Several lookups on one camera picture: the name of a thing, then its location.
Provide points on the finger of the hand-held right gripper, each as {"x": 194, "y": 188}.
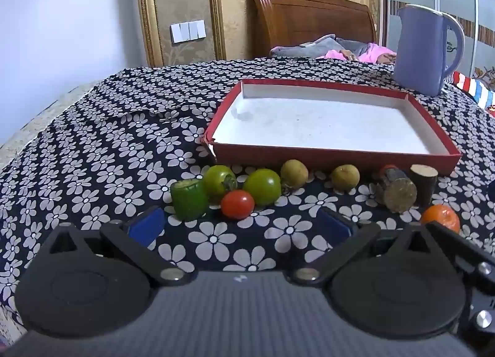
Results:
{"x": 483, "y": 287}

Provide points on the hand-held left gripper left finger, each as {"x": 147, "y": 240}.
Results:
{"x": 147, "y": 225}

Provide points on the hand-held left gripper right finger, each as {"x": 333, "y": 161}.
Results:
{"x": 333, "y": 225}

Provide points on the green pepper piece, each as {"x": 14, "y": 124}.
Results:
{"x": 189, "y": 200}

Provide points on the yellow-brown longan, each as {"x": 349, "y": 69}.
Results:
{"x": 345, "y": 177}
{"x": 294, "y": 173}

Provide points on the small red fruit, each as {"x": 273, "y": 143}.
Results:
{"x": 388, "y": 168}

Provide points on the green tomato with stem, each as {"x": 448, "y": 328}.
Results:
{"x": 216, "y": 181}

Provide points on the orange tangerine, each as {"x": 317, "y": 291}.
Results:
{"x": 441, "y": 216}

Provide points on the red cherry tomato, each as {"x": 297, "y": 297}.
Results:
{"x": 238, "y": 204}

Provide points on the red cardboard box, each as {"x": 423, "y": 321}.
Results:
{"x": 328, "y": 121}

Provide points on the black floral cloth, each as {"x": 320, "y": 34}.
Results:
{"x": 96, "y": 156}

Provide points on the beige patterned bed sheet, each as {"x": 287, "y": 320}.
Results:
{"x": 38, "y": 117}

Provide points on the pink garment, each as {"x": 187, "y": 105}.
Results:
{"x": 373, "y": 51}

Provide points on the grey garment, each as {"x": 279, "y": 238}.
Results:
{"x": 325, "y": 45}

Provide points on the blue plastic pitcher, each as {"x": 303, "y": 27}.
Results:
{"x": 419, "y": 51}

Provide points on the striped cloth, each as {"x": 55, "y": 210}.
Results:
{"x": 477, "y": 88}

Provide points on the wooden headboard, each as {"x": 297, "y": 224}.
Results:
{"x": 301, "y": 20}

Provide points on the white light switch panel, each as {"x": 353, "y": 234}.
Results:
{"x": 187, "y": 31}

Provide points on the gold wall frame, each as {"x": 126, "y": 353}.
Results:
{"x": 145, "y": 13}

